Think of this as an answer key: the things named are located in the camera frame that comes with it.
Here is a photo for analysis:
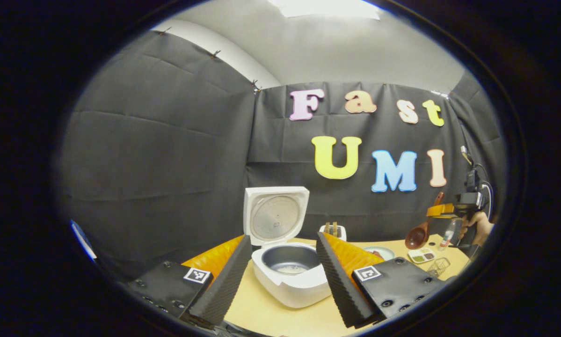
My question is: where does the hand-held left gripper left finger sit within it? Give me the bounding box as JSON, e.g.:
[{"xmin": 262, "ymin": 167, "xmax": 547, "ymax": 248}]
[{"xmin": 126, "ymin": 234, "xmax": 253, "ymax": 329}]

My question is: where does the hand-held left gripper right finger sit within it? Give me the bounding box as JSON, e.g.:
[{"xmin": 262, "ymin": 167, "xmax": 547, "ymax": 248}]
[{"xmin": 315, "ymin": 232, "xmax": 449, "ymax": 328}]

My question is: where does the brown wooden spoon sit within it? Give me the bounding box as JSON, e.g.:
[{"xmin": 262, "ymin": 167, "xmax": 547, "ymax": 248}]
[{"xmin": 404, "ymin": 190, "xmax": 445, "ymax": 250}]

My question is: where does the white rice cooker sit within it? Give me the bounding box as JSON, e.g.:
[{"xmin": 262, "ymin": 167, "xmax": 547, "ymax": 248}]
[{"xmin": 242, "ymin": 186, "xmax": 333, "ymax": 309}]

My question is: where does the clear bottle with red label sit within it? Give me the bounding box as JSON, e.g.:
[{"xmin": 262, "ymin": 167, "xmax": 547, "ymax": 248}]
[{"xmin": 439, "ymin": 219, "xmax": 458, "ymax": 249}]

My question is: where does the white toaster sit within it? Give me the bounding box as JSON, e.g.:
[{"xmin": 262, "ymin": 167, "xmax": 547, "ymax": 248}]
[{"xmin": 319, "ymin": 221, "xmax": 347, "ymax": 242}]

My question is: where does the white divided sauce dish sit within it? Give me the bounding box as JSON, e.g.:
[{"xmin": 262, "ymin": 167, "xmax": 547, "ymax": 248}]
[{"xmin": 407, "ymin": 248, "xmax": 437, "ymax": 264}]

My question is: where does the pale green plate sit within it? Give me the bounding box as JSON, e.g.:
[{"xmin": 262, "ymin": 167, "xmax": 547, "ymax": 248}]
[{"xmin": 362, "ymin": 246, "xmax": 396, "ymax": 261}]

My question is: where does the blue and white board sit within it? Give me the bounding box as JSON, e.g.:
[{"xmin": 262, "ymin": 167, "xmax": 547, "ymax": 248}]
[{"xmin": 70, "ymin": 220, "xmax": 98, "ymax": 261}]

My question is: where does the large ceiling light panel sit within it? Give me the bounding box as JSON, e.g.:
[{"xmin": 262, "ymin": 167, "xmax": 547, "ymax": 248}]
[{"xmin": 268, "ymin": 0, "xmax": 382, "ymax": 20}]

